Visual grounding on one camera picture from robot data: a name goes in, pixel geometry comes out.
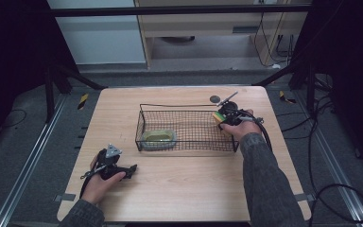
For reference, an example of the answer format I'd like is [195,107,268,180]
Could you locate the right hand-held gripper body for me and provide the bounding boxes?
[216,91,244,126]

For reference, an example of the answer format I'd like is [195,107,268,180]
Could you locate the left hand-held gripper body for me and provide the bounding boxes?
[95,144,126,181]

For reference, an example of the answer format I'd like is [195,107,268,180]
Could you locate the black wire basket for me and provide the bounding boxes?
[134,103,241,153]

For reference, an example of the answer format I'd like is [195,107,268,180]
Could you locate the person's right hand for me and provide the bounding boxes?
[219,109,263,142]

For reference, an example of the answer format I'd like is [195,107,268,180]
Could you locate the person's left hand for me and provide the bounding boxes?
[80,154,128,205]

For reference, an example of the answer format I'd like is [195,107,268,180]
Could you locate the yellow and black tape strip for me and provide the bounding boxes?
[77,93,90,111]
[278,90,297,105]

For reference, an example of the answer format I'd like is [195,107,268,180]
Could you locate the black metal stand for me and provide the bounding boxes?
[251,60,317,115]
[43,62,108,125]

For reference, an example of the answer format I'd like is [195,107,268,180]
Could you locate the light wooden desk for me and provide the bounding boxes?
[133,0,313,69]

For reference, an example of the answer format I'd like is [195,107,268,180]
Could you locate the white cabinet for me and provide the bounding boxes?
[48,0,147,66]

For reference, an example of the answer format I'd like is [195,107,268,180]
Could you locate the black horizontal bar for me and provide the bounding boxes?
[50,4,313,18]

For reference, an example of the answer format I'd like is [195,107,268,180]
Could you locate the dark curtain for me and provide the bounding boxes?
[0,0,80,155]
[296,0,363,176]

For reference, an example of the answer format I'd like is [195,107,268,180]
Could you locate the right hand-held gripper cable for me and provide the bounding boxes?
[238,108,274,153]

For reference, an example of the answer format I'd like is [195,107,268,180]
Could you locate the hand-held gripper cable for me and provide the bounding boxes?
[78,166,109,201]
[238,108,274,153]

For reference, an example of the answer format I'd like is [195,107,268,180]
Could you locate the left hand-held gripper cable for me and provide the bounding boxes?
[78,166,109,201]

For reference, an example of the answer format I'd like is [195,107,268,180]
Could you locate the black cables under desk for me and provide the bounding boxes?
[253,12,295,68]

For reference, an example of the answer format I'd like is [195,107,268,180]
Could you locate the aluminium floor rail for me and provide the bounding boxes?
[0,94,68,227]
[296,91,363,227]

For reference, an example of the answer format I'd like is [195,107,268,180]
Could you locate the black looped floor cable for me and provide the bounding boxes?
[277,94,363,227]

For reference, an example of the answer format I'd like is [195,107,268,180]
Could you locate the thin black floor cable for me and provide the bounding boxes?
[0,108,28,130]

